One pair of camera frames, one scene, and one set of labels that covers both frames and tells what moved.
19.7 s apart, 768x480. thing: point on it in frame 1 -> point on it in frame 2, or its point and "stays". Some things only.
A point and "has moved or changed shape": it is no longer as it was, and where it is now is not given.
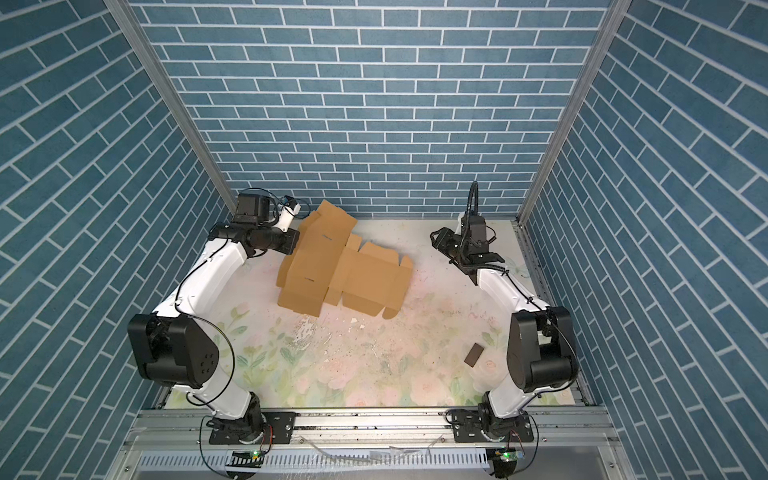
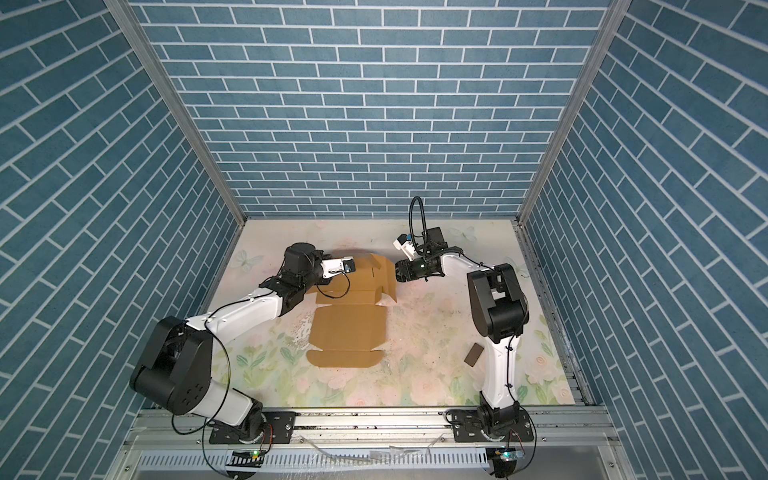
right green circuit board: (511, 456) stays
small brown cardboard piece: (474, 354) stays
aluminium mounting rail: (374, 429) stays
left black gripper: (292, 236) -> (323, 281)
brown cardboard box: (325, 264) has moved or changed shape
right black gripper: (444, 240) -> (404, 273)
